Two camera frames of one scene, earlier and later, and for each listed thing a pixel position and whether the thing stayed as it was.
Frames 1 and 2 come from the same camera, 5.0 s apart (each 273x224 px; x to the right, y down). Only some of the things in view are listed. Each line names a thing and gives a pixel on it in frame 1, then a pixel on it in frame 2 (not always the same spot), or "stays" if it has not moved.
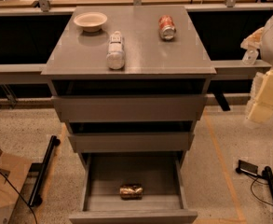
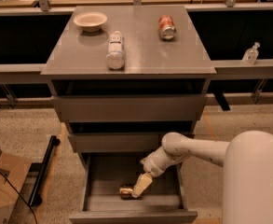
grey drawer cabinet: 130,81 stays
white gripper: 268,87 → 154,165
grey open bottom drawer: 160,175 stays
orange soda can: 131,192 stays
